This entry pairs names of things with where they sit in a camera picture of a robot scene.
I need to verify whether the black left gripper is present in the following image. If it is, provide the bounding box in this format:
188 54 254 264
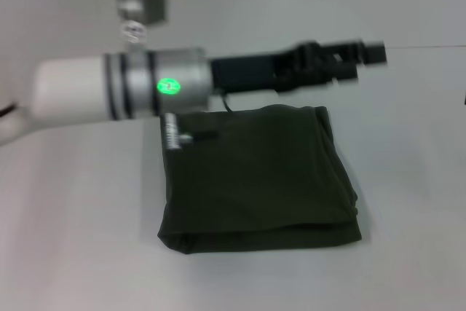
210 38 387 96

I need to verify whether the dark green t-shirt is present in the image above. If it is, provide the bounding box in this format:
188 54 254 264
156 104 363 256

